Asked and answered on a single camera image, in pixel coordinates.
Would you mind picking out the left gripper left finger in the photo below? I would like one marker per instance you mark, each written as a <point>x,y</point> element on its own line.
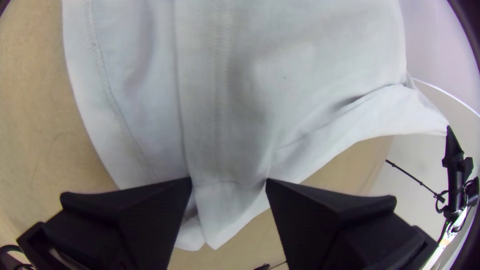
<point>123,228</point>

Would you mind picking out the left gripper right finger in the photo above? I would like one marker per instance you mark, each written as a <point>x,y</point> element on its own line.
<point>330,232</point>

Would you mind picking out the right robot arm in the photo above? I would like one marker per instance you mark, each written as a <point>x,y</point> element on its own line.
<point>454,180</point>

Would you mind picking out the white t-shirt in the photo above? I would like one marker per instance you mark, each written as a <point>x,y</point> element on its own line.
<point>232,93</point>

